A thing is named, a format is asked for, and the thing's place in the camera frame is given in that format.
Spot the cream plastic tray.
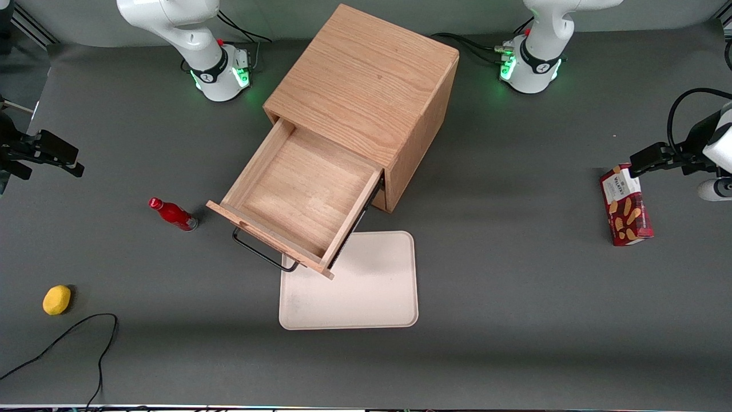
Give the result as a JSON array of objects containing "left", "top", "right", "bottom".
[{"left": 279, "top": 231, "right": 419, "bottom": 331}]

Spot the oak wooden cabinet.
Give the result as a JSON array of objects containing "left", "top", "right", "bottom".
[{"left": 263, "top": 4, "right": 460, "bottom": 213}]

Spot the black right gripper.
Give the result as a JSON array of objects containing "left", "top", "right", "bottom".
[{"left": 0, "top": 112, "right": 85, "bottom": 181}]

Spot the black left arm base cable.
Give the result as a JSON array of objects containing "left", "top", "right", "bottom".
[
  {"left": 432, "top": 32, "right": 512, "bottom": 55},
  {"left": 452, "top": 37, "right": 508, "bottom": 65}
]

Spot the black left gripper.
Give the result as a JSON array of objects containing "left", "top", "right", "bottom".
[{"left": 628, "top": 111, "right": 723, "bottom": 179}]

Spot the black right arm base cable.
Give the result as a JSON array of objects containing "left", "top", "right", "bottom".
[{"left": 216, "top": 9, "right": 273, "bottom": 44}]

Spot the yellow lemon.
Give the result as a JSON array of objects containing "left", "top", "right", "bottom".
[{"left": 42, "top": 284, "right": 72, "bottom": 316}]

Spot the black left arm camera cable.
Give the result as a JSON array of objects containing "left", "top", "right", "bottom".
[{"left": 667, "top": 88, "right": 732, "bottom": 162}]

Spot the thin black loose cable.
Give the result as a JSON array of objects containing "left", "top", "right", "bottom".
[{"left": 0, "top": 312, "right": 119, "bottom": 410}]

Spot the dark aluminium frame rail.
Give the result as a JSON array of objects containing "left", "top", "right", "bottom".
[{"left": 9, "top": 0, "right": 58, "bottom": 46}]

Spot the black metal drawer handle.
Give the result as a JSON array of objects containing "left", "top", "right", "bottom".
[{"left": 232, "top": 226, "right": 301, "bottom": 273}]

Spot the red bottle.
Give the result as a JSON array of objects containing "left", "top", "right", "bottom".
[{"left": 148, "top": 197, "right": 199, "bottom": 232}]

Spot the black arm base cable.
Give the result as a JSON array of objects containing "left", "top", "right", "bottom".
[
  {"left": 432, "top": 32, "right": 512, "bottom": 55},
  {"left": 452, "top": 37, "right": 508, "bottom": 65},
  {"left": 216, "top": 9, "right": 273, "bottom": 44}
]

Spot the red shortbread cookie box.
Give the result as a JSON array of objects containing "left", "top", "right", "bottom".
[{"left": 599, "top": 163, "right": 654, "bottom": 247}]

